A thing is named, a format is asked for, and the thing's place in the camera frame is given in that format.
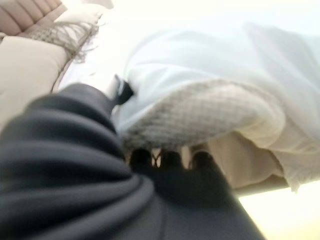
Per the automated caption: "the woven fringed cushion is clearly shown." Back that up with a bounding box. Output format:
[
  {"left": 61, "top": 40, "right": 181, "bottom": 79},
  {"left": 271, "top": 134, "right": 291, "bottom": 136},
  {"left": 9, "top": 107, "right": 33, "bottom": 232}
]
[{"left": 23, "top": 19, "right": 104, "bottom": 65}]

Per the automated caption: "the beige tufted headboard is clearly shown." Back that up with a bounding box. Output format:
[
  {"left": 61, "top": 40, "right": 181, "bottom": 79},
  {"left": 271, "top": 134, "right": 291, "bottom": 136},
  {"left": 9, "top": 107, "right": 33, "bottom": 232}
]
[{"left": 0, "top": 0, "right": 69, "bottom": 36}]

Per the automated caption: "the cream fringed waffle blanket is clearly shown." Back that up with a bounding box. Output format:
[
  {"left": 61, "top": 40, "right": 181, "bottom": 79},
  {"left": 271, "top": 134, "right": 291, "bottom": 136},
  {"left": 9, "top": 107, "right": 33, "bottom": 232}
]
[{"left": 119, "top": 78, "right": 320, "bottom": 194}]

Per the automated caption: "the plain beige pillow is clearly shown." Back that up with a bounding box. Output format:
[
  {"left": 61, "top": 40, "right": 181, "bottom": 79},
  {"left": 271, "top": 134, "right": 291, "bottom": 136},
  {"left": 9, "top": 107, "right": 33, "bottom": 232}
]
[
  {"left": 0, "top": 34, "right": 71, "bottom": 132},
  {"left": 53, "top": 4, "right": 104, "bottom": 26}
]

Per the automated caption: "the white fitted bed sheet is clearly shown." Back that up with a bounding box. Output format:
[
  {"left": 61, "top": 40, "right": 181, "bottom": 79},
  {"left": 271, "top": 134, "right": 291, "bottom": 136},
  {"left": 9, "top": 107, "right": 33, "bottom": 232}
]
[{"left": 52, "top": 0, "right": 320, "bottom": 85}]

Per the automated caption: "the upholstered bed frame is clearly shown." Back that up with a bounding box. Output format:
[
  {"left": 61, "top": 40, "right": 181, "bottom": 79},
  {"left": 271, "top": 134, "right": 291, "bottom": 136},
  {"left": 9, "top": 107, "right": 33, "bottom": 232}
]
[{"left": 207, "top": 134, "right": 290, "bottom": 199}]

